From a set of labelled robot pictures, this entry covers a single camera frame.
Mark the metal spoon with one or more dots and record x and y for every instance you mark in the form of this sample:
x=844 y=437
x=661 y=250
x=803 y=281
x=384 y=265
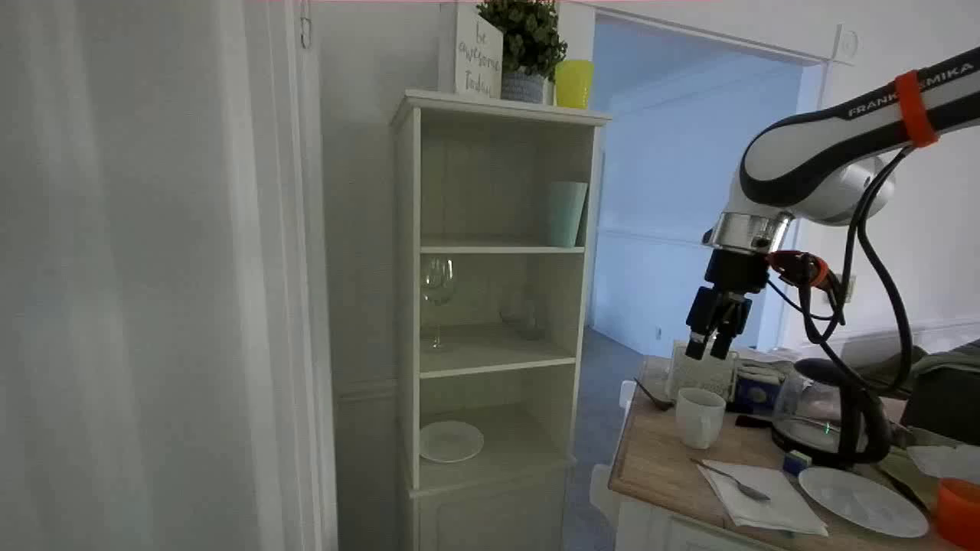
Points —
x=751 y=491

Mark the clear wine glass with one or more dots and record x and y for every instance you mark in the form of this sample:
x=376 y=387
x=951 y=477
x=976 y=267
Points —
x=436 y=280

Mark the small blue item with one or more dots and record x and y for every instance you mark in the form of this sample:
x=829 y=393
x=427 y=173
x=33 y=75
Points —
x=796 y=464

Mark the small plain white plate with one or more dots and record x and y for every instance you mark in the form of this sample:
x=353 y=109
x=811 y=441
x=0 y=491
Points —
x=452 y=441

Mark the patterned white plate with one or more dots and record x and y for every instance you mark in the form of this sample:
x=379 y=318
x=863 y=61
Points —
x=863 y=502

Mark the orange container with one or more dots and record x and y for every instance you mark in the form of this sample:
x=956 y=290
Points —
x=961 y=516

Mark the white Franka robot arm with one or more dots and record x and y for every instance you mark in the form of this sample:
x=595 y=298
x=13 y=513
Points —
x=816 y=154

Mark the teal cup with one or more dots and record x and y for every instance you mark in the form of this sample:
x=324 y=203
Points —
x=568 y=211

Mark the white wooden shelf unit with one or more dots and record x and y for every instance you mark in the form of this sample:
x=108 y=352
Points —
x=409 y=307

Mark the white lettered sign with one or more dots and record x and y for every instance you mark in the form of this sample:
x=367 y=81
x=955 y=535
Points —
x=475 y=57

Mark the green potted plant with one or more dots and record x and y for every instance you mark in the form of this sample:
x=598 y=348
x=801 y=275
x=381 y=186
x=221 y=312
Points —
x=525 y=34

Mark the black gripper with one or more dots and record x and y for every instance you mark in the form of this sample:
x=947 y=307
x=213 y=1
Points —
x=731 y=285

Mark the blue and white box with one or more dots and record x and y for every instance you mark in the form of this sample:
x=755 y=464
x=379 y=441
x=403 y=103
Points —
x=762 y=393

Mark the white napkin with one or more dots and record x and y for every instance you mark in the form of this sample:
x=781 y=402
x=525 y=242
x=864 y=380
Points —
x=781 y=513

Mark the yellow cup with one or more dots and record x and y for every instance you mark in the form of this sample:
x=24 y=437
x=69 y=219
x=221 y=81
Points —
x=573 y=83

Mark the white wall box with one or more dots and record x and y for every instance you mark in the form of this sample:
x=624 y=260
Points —
x=845 y=46

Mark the dark green bag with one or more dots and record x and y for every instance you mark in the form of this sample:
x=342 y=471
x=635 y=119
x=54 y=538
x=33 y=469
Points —
x=943 y=402

